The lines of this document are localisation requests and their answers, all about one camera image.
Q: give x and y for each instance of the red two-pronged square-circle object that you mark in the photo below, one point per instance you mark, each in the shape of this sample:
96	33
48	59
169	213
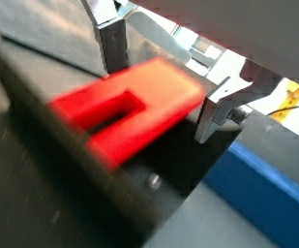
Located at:
152	95

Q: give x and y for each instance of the dark grey curved fixture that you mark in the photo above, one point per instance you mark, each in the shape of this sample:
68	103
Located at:
128	202

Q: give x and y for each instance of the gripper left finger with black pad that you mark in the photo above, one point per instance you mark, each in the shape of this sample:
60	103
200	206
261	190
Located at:
110	33

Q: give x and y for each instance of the blue foam shape-sorter block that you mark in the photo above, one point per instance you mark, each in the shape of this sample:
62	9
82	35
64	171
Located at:
261	192

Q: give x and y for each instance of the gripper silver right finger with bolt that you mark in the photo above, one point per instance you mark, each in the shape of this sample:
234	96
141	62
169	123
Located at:
218	108

